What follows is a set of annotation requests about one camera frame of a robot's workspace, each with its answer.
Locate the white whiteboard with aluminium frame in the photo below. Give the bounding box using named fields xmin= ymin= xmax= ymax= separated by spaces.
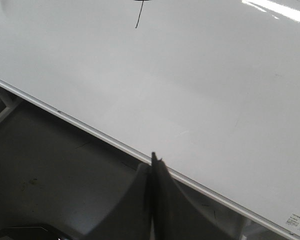
xmin=0 ymin=0 xmax=300 ymax=240

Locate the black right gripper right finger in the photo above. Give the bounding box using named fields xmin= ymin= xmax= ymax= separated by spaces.
xmin=151 ymin=152 xmax=230 ymax=240

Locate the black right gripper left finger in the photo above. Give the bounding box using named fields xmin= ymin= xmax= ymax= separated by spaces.
xmin=84 ymin=163 xmax=152 ymax=240

